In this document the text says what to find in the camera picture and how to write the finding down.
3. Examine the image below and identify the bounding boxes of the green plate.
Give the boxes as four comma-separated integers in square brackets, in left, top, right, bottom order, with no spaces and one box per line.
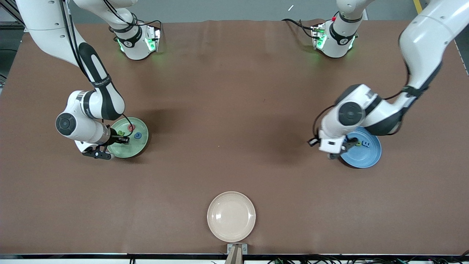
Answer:
[106,117,149,159]

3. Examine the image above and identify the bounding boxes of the blue plate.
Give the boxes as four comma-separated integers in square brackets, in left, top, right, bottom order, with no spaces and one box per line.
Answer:
[339,126,382,169]

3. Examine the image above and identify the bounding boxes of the brown table mat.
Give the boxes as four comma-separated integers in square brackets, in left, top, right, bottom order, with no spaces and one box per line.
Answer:
[0,19,469,255]

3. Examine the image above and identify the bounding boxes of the cream plate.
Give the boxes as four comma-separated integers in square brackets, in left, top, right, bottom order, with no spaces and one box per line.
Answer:
[207,191,256,243]

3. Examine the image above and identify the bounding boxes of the black left base cable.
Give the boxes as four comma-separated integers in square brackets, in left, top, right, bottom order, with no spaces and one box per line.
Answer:
[281,18,316,39]

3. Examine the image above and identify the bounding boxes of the black base cable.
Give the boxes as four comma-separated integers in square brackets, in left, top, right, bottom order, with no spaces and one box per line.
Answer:
[281,18,316,39]
[137,18,163,41]

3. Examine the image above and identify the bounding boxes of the black right base cable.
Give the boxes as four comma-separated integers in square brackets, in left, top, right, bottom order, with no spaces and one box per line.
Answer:
[137,18,163,41]

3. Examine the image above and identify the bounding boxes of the grey metal mounting bracket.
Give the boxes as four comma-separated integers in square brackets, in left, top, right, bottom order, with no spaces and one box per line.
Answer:
[225,243,248,264]

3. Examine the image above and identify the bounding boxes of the aluminium frame profile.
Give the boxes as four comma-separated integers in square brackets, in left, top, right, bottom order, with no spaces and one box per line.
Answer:
[0,0,22,30]

